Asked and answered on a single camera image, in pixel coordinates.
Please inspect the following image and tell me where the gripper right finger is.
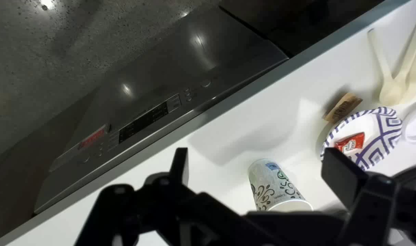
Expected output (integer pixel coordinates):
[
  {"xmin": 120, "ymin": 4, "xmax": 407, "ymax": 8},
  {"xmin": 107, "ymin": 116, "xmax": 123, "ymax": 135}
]
[{"xmin": 321, "ymin": 147, "xmax": 416, "ymax": 246}]

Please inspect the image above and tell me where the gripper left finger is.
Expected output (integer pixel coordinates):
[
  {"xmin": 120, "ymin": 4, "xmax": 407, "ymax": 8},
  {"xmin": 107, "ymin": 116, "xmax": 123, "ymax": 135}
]
[{"xmin": 74, "ymin": 147, "xmax": 267, "ymax": 246}]

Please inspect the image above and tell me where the dark cabinet door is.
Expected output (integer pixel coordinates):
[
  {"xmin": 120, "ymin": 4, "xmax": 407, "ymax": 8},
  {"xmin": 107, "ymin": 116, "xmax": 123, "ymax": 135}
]
[{"xmin": 218, "ymin": 0, "xmax": 388, "ymax": 58}]

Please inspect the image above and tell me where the red sachet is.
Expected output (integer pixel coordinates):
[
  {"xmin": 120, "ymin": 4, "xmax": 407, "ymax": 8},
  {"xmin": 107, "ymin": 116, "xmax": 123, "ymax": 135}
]
[{"xmin": 334, "ymin": 132, "xmax": 366, "ymax": 155}]

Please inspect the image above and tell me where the printed paper cup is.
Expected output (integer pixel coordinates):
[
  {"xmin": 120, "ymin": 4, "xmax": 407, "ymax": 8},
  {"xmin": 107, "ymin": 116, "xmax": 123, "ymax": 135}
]
[{"xmin": 248, "ymin": 158, "xmax": 314, "ymax": 212}]

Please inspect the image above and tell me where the brown sachet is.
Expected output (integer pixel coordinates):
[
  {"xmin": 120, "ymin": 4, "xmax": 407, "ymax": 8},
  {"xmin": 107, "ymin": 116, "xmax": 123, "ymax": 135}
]
[{"xmin": 322, "ymin": 93, "xmax": 363, "ymax": 124}]

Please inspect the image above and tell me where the blue patterned paper plate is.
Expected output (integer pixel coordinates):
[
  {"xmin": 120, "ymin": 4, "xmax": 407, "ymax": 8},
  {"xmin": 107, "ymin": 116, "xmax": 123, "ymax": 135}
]
[{"xmin": 320, "ymin": 106, "xmax": 403, "ymax": 171}]

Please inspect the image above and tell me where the grey dishwasher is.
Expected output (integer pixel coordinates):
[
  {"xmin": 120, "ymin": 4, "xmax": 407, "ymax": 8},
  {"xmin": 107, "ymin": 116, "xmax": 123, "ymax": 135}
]
[{"xmin": 34, "ymin": 6, "xmax": 290, "ymax": 215}]

